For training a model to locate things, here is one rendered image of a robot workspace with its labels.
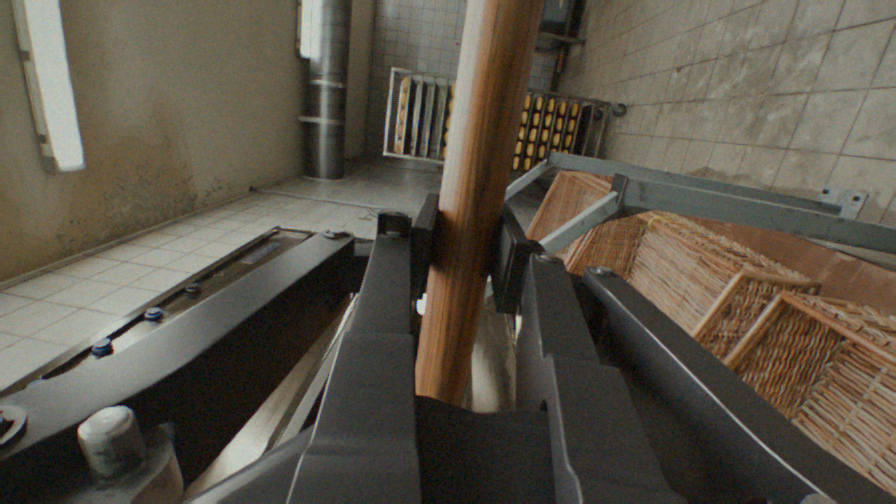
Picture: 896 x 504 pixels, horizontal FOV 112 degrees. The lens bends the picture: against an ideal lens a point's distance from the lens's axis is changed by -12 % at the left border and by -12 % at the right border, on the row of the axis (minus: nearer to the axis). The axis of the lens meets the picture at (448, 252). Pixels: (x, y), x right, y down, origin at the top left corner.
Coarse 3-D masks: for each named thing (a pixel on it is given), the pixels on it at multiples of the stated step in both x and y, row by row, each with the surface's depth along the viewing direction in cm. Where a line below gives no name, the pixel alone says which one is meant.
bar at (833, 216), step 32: (544, 160) 97; (576, 160) 95; (512, 192) 100; (640, 192) 50; (672, 192) 50; (704, 192) 49; (736, 192) 95; (768, 192) 95; (832, 192) 99; (576, 224) 53; (768, 224) 51; (800, 224) 50; (832, 224) 50; (864, 224) 50
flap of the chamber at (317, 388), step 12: (348, 324) 83; (336, 348) 74; (324, 372) 67; (312, 384) 63; (324, 384) 64; (312, 396) 60; (300, 408) 58; (312, 408) 58; (300, 420) 55; (312, 420) 58; (288, 432) 53
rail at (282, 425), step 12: (348, 312) 88; (336, 336) 78; (324, 348) 74; (324, 360) 70; (312, 372) 67; (300, 396) 60; (288, 408) 58; (288, 420) 55; (276, 432) 53; (276, 444) 51
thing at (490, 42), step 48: (480, 0) 12; (528, 0) 12; (480, 48) 13; (528, 48) 13; (480, 96) 13; (480, 144) 14; (480, 192) 14; (480, 240) 15; (432, 288) 17; (480, 288) 17; (432, 336) 17; (432, 384) 18
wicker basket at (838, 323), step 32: (768, 320) 45; (800, 320) 45; (832, 320) 37; (864, 320) 39; (736, 352) 47; (768, 352) 47; (800, 352) 47; (832, 352) 47; (864, 352) 43; (768, 384) 49; (800, 384) 49; (832, 384) 46; (800, 416) 50; (832, 416) 46; (864, 416) 42; (832, 448) 45; (864, 448) 41
